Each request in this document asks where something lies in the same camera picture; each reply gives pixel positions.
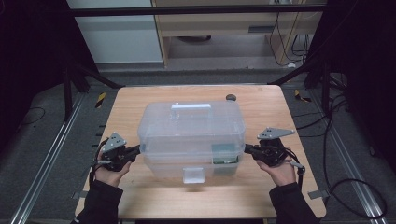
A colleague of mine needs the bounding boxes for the black horizontal frame bar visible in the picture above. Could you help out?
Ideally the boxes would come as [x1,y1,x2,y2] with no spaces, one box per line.
[69,4,329,18]

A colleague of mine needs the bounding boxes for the thin black floor cable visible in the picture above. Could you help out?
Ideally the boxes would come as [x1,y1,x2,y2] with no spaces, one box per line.
[18,105,47,127]

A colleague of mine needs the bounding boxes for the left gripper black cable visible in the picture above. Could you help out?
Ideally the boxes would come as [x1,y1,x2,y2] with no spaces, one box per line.
[88,138,110,188]

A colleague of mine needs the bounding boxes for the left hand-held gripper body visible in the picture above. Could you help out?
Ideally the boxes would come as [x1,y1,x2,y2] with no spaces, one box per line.
[92,131,135,173]

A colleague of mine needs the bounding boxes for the yellow black striped tape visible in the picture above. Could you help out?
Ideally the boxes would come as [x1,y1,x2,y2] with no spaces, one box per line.
[293,89,312,104]
[94,91,107,109]

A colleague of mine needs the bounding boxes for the clear plastic storage box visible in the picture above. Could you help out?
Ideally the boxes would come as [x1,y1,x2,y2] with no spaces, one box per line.
[136,99,247,185]

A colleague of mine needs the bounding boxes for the white cabinet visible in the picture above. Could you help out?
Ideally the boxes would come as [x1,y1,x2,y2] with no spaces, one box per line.
[65,0,164,65]

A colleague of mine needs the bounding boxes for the black curtain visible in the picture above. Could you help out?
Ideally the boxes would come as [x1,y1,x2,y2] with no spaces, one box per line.
[0,0,98,153]
[306,0,396,175]

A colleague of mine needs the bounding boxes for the hanging black cables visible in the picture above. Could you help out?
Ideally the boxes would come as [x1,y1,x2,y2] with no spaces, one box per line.
[268,11,313,68]

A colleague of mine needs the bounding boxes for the aluminium floor rail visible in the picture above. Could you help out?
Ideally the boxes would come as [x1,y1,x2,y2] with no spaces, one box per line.
[8,92,86,224]
[310,89,396,224]

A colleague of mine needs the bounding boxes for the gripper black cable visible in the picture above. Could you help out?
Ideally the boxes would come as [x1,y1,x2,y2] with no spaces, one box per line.
[281,147,307,191]
[88,138,110,188]

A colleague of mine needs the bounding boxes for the black metal stand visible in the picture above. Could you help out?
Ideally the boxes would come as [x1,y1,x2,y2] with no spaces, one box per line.
[267,60,332,117]
[61,57,126,123]

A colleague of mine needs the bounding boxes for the light wooden cabinet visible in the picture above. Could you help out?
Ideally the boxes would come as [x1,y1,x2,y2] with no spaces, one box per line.
[150,0,325,68]

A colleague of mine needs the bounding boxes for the person's right hand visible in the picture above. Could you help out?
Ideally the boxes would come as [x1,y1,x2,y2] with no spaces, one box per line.
[255,159,297,188]

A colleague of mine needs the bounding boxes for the green cardboard box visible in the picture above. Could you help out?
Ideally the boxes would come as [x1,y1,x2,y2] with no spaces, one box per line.
[211,143,240,165]

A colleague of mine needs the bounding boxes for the person's left hand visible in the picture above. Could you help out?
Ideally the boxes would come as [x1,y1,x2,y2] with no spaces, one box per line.
[94,159,134,188]

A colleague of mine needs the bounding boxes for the black looped floor cable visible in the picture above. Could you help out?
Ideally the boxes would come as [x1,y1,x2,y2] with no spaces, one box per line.
[321,92,389,219]

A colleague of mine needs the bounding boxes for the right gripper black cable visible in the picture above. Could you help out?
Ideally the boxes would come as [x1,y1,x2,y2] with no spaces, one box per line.
[281,147,307,191]

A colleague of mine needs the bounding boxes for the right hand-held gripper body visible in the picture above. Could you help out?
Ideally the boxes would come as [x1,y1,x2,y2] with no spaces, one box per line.
[256,126,296,168]

